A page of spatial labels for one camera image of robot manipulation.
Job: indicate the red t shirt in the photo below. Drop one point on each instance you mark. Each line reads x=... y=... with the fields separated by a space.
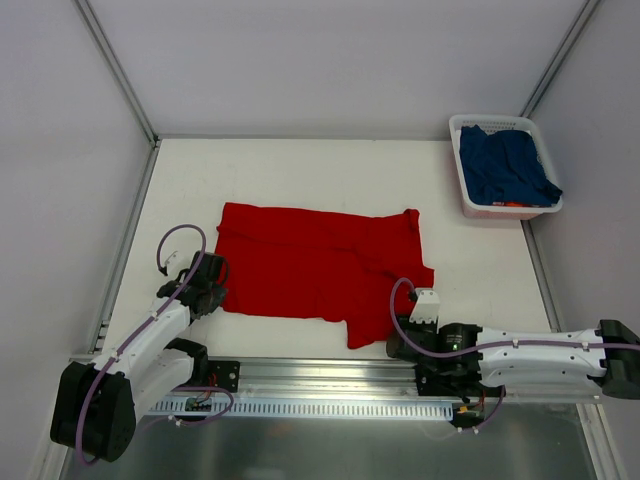
x=306 y=264

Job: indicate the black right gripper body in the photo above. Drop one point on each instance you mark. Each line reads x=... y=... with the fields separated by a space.
x=400 y=342

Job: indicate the blue t shirt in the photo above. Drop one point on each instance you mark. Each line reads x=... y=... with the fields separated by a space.
x=503 y=168

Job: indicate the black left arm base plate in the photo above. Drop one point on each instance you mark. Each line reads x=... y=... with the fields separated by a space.
x=223 y=374

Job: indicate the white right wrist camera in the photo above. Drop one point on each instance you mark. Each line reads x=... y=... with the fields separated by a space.
x=426 y=307

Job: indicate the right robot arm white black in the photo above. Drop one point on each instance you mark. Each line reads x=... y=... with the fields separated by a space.
x=467 y=360

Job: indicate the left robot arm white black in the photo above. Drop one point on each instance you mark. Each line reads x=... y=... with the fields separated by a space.
x=99 y=403

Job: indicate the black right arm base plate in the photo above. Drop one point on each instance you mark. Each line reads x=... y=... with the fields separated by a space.
x=465 y=386

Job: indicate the aluminium mounting rail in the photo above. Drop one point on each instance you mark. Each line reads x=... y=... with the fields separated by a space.
x=370 y=380

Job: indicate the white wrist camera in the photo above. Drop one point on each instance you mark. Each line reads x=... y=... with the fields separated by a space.
x=172 y=260
x=426 y=307

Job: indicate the white slotted cable duct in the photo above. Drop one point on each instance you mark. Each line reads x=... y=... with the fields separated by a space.
x=305 y=408

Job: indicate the white plastic laundry basket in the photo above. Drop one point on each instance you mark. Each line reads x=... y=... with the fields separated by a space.
x=491 y=124

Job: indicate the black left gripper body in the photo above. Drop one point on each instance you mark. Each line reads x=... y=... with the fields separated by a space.
x=213 y=270

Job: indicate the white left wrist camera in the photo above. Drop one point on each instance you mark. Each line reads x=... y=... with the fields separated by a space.
x=172 y=260

